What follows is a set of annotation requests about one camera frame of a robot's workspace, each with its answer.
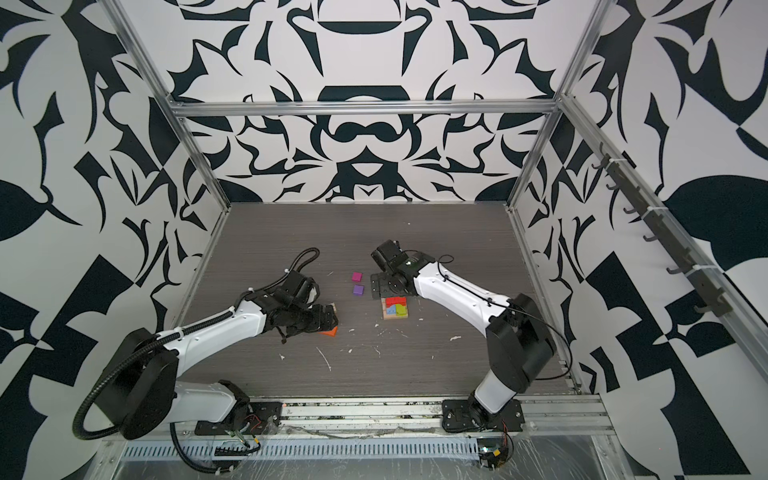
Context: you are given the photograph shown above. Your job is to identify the natural wood block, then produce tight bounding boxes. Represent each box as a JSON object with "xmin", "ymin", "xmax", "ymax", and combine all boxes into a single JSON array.
[{"xmin": 381, "ymin": 298, "xmax": 408, "ymax": 320}]

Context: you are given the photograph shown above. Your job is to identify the red arch wood block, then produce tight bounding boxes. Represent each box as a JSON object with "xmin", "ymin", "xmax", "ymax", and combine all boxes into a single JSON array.
[{"xmin": 384, "ymin": 297, "xmax": 407, "ymax": 309}]

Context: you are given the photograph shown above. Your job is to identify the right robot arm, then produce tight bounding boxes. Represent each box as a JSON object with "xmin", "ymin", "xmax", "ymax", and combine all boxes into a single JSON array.
[{"xmin": 371, "ymin": 240, "xmax": 557, "ymax": 415}]

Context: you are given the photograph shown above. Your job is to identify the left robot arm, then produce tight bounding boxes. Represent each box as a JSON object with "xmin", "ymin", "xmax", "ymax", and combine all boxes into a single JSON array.
[{"xmin": 92, "ymin": 270, "xmax": 338, "ymax": 440}]

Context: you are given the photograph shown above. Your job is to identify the green circuit board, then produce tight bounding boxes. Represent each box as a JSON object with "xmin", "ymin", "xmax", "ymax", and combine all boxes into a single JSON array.
[{"xmin": 477, "ymin": 437, "xmax": 514, "ymax": 470}]

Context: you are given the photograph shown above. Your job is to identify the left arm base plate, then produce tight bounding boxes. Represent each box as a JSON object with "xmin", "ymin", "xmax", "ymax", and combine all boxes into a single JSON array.
[{"xmin": 194, "ymin": 401, "xmax": 283, "ymax": 436}]

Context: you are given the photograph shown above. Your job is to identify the white slotted cable duct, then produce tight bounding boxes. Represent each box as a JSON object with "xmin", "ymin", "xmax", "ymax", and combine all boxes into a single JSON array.
[{"xmin": 119, "ymin": 437, "xmax": 481, "ymax": 462}]

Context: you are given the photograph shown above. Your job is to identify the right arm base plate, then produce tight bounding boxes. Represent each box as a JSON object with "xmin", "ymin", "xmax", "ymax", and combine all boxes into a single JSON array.
[{"xmin": 441, "ymin": 396, "xmax": 525, "ymax": 434}]

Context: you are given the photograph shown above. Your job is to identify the aluminium front rail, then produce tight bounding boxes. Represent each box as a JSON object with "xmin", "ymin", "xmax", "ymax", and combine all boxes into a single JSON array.
[{"xmin": 101, "ymin": 394, "xmax": 616, "ymax": 442}]

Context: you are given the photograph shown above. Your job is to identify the aluminium frame crossbar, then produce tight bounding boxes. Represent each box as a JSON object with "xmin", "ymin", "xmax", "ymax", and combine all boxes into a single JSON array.
[{"xmin": 170, "ymin": 99, "xmax": 556, "ymax": 118}]

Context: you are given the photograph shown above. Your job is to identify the wall hook rack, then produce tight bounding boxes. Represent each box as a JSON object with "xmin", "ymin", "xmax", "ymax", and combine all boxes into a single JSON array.
[{"xmin": 593, "ymin": 145, "xmax": 733, "ymax": 317}]

